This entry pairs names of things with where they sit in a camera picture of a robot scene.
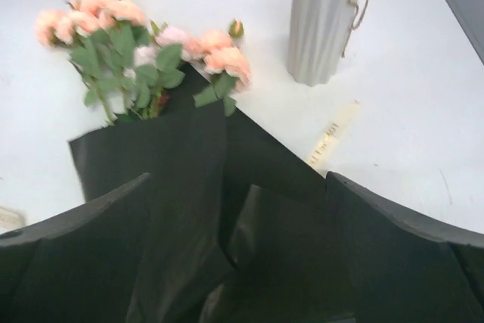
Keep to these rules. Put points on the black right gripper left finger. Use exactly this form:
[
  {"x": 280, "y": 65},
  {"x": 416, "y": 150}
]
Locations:
[{"x": 78, "y": 266}]

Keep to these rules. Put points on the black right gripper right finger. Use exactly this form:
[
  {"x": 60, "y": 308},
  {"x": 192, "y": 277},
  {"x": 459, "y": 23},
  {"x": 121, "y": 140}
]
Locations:
[{"x": 403, "y": 265}]

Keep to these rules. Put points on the black wrapping paper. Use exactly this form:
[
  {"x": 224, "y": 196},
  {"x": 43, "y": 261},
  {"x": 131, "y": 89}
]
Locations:
[{"x": 238, "y": 229}]

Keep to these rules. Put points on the pink rose bouquet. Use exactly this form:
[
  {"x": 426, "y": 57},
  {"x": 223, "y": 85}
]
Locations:
[{"x": 128, "y": 63}]

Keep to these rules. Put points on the white ribbed ceramic vase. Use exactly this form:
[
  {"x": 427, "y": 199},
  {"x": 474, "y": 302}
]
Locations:
[{"x": 319, "y": 34}]

